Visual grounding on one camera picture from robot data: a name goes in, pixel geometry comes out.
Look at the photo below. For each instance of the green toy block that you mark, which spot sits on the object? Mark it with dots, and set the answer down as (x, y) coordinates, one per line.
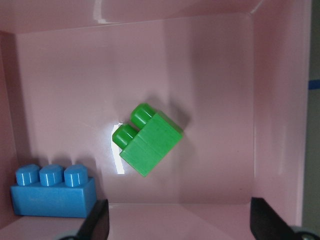
(151, 137)

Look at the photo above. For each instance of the blue toy block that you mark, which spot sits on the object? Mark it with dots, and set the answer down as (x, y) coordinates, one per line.
(53, 191)

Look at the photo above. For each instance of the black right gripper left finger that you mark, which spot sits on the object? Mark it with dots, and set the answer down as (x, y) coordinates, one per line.
(97, 225)

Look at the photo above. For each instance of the pink plastic box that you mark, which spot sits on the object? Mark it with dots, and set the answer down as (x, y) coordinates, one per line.
(233, 74)

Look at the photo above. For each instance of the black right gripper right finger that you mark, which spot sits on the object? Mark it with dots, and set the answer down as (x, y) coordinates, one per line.
(266, 224)

